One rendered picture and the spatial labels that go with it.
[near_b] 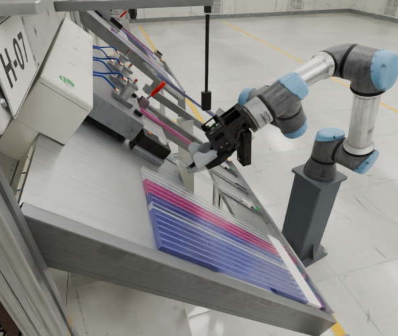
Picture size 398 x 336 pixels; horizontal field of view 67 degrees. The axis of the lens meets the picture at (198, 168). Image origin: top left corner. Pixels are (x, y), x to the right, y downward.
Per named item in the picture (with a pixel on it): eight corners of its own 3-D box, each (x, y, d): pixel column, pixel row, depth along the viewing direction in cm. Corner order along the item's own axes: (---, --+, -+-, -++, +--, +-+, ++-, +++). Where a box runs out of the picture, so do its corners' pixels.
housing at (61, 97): (65, 77, 88) (93, 36, 84) (45, 173, 49) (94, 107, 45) (38, 59, 83) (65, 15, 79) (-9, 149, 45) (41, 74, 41)
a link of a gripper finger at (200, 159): (177, 161, 78) (205, 139, 77) (190, 175, 81) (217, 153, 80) (181, 167, 75) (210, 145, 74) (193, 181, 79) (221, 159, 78)
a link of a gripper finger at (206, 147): (174, 151, 81) (202, 132, 79) (186, 165, 85) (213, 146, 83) (176, 158, 79) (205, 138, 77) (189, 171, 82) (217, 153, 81)
